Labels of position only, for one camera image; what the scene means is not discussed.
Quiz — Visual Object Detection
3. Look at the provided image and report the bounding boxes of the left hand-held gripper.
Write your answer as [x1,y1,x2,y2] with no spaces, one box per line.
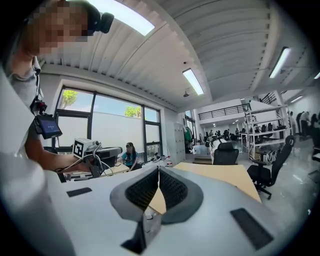
[72,136,124,179]

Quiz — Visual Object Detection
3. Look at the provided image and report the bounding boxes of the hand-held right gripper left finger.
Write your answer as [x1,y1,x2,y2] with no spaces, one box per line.
[109,166,160,222]

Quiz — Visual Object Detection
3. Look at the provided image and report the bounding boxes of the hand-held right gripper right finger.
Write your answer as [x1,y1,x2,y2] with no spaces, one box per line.
[159,166,205,225]

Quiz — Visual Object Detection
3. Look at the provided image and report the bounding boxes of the person's left forearm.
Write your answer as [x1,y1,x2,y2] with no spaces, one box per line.
[24,134,91,176]

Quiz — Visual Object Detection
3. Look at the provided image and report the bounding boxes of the small light wooden desk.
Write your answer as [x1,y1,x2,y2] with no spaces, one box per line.
[99,163,131,178]

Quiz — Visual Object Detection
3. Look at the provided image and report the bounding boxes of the black chest device with screen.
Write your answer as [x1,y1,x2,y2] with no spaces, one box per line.
[33,113,63,140]

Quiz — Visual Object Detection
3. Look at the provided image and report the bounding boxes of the large light wooden desk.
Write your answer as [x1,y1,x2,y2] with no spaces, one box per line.
[149,161,262,216]

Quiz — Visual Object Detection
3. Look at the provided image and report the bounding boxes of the large black-framed window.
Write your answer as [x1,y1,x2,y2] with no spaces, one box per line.
[51,85,164,165]

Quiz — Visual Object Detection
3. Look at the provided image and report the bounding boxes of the black office chair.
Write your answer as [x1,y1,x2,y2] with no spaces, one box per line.
[246,135,296,200]
[211,141,240,166]

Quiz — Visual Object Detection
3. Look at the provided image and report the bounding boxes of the grey metal lockers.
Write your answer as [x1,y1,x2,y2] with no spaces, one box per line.
[164,121,187,166]

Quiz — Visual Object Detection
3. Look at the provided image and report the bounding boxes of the rack of hanging clothes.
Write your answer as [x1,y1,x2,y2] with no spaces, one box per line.
[183,125,195,149]

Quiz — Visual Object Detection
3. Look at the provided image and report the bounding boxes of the person's grey shirt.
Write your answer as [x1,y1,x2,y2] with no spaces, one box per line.
[0,55,45,161]

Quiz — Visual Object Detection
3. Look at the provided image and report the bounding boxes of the black balcony railing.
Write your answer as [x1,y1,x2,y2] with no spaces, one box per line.
[197,103,252,120]

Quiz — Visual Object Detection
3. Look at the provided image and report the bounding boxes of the white metal shelf rack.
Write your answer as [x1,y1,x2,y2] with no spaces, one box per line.
[243,104,294,161]

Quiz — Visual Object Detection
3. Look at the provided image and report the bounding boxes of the long ceiling light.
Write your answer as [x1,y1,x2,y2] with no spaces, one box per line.
[182,67,205,96]
[268,46,292,79]

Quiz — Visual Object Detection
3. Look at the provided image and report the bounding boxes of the person's head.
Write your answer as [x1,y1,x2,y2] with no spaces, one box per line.
[9,0,98,76]

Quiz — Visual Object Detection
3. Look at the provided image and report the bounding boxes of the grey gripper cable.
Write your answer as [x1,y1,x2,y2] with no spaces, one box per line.
[54,142,115,178]

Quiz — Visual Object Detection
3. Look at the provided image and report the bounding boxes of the black head-mounted camera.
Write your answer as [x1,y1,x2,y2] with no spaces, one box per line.
[86,0,115,35]

